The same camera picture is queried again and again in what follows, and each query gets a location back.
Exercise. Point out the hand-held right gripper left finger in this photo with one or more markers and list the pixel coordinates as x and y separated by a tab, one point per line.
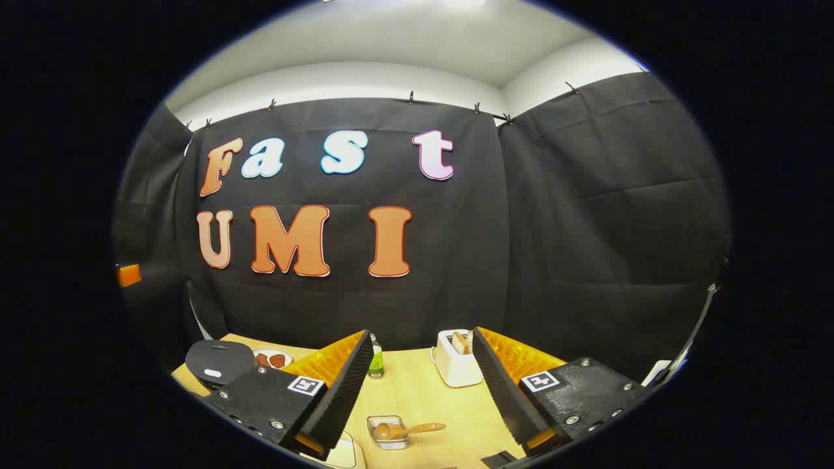
345	391

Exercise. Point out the clear plastic rice box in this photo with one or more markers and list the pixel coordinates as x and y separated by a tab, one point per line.
344	453

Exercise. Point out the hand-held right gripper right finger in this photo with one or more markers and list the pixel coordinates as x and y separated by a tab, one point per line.
505	391

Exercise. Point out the black rice cooker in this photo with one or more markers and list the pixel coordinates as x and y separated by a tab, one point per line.
218	358

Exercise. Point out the green label drink bottle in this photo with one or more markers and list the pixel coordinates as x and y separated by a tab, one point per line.
376	365

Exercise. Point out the black backdrop cloth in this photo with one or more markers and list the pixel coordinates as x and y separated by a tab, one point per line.
554	228

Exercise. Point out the black tape strip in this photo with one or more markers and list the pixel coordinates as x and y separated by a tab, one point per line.
500	459

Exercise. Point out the wooden spoon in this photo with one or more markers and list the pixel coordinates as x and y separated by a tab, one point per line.
386	431

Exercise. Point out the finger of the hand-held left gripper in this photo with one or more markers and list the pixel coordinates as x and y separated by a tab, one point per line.
128	275

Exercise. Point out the toasted bread slice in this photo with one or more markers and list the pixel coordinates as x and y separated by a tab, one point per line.
459	344
469	340

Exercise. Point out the white plate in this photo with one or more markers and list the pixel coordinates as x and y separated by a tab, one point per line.
283	352

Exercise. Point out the white toaster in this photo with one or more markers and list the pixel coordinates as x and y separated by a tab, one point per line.
456	368

